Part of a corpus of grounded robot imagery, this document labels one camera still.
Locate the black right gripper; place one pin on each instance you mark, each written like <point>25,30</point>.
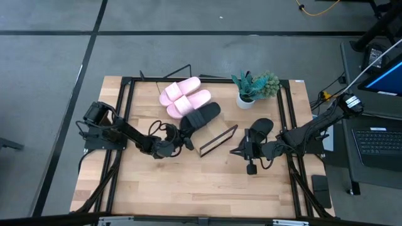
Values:
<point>259,150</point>

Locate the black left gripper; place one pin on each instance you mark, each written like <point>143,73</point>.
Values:
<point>169,147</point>

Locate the black slide sandal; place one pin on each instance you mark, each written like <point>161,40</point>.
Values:
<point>202,116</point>
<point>262,127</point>

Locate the wooden shelf black metal frame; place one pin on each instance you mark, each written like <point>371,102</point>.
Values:
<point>212,135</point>

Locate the pink slide sandal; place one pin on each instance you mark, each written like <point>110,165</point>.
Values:
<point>182,88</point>
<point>191,103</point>

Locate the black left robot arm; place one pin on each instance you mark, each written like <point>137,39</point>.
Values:
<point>125,130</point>

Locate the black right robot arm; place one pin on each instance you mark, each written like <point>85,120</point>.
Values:
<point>307,132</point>

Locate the teal plant in white pot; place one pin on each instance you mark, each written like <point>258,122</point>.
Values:
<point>246,94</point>

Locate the small green succulent plant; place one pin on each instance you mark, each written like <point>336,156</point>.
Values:
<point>270,84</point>

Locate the black flat phone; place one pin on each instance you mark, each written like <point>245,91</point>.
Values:
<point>321,191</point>

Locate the yellow plug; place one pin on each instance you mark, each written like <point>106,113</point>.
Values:
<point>326,95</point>

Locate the grey side desk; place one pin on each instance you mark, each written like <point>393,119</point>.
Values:
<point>350,78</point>

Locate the black laptop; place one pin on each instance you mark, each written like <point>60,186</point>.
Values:
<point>380,147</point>

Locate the thin white rod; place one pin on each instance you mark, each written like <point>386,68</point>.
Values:
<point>370,67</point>

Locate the black power adapter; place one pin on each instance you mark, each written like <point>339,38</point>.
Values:
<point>373,56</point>

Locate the monitor with blue screen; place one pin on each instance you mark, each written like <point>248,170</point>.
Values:
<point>389,80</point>

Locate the grey furniture foot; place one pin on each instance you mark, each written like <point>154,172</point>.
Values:
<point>9,144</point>

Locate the black stand leg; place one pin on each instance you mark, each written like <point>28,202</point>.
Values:
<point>377,28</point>

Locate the black aluminium table frame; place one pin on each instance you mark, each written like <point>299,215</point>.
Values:
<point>220,80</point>

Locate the black camera mount beam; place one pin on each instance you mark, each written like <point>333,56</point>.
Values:
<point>201,221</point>

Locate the silver metal bracket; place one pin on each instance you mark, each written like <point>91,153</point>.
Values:
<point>290,223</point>
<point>114,220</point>

